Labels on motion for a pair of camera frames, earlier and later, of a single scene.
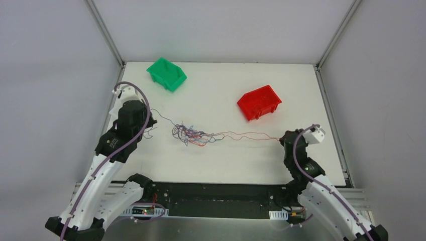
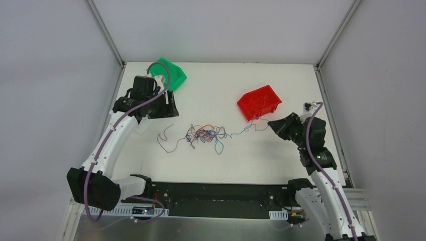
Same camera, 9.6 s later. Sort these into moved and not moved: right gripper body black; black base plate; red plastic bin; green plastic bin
Moved: right gripper body black
Not moved: black base plate; red plastic bin; green plastic bin
